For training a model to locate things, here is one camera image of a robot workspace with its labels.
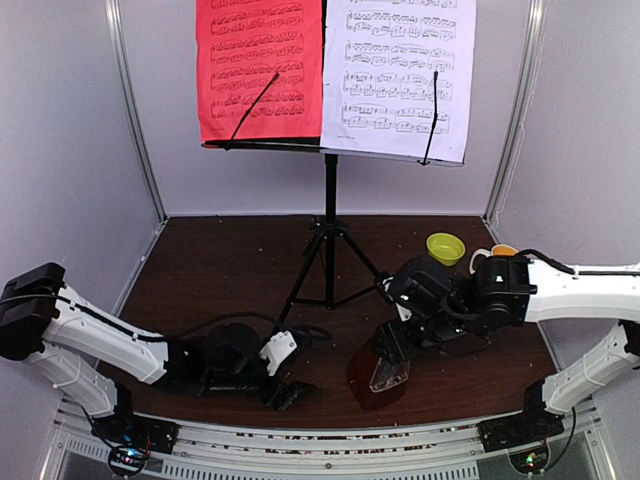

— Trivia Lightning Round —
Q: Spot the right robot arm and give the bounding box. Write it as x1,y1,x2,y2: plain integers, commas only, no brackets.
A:
374,250,639,442

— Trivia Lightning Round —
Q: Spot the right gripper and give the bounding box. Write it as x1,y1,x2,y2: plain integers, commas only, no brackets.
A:
372,307,474,367

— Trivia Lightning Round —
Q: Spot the white patterned mug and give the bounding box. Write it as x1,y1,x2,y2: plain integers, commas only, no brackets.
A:
468,244,519,274

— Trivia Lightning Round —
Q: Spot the white sheet music page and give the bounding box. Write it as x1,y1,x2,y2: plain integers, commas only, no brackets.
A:
320,0,477,164

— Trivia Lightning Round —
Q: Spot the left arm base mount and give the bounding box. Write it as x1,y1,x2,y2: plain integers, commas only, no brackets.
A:
89,415,179,478

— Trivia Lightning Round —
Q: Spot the black music stand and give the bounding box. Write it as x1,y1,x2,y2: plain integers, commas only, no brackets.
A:
200,69,466,331

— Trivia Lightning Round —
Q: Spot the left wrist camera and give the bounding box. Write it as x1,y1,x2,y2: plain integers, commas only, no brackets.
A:
259,329,312,377

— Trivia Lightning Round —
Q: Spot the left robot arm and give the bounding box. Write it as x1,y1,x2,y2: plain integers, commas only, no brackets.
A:
1,263,332,444

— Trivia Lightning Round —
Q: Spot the brown wooden metronome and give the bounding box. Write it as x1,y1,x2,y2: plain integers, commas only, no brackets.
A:
346,338,411,411

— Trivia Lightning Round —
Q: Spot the green bowl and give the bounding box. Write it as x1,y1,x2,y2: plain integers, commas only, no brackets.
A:
425,232,466,267

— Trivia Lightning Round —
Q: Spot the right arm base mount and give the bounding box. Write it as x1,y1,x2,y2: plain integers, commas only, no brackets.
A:
477,413,564,476

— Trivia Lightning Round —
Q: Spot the right aluminium corner post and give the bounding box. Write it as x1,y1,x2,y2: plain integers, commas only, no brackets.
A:
484,0,547,231

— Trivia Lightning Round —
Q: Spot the aluminium front rail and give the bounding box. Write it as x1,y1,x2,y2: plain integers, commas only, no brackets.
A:
42,394,616,480

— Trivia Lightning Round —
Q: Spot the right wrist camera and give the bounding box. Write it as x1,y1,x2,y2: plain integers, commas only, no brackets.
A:
374,271,412,322

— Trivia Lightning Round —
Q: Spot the red paper sheet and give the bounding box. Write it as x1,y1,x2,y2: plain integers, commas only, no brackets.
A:
195,0,324,142

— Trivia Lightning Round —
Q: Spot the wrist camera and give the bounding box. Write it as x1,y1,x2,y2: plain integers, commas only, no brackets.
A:
259,329,312,377
374,271,412,322

